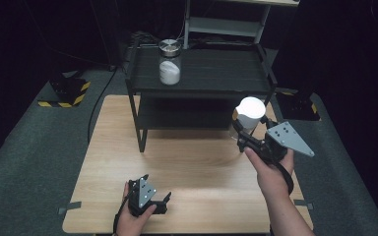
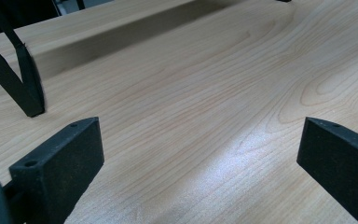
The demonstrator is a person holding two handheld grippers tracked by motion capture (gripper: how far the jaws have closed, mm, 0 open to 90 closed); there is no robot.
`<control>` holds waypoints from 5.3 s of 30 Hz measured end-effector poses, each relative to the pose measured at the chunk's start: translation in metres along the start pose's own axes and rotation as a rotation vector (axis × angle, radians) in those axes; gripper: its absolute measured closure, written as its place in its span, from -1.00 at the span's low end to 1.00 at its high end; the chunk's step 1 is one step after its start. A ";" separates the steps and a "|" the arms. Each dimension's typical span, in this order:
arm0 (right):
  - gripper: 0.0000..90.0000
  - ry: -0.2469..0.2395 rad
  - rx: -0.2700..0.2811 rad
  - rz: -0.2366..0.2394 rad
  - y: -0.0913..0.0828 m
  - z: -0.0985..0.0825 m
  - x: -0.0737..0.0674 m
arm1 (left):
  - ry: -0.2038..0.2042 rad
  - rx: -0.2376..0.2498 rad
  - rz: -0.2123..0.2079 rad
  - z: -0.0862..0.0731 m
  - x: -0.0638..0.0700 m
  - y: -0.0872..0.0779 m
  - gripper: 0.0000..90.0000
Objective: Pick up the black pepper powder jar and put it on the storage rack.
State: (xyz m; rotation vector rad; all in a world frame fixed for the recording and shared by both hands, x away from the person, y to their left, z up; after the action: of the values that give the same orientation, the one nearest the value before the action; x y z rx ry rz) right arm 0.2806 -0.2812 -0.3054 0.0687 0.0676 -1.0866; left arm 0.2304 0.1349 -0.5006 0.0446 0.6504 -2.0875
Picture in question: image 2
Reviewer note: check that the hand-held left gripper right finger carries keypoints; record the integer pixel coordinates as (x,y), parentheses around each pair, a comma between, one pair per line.
(341,165)

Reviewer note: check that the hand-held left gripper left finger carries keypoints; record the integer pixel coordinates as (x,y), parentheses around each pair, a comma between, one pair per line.
(59,168)

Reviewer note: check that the black two-tier shelf rack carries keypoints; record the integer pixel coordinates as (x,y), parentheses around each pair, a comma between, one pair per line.
(28,90)

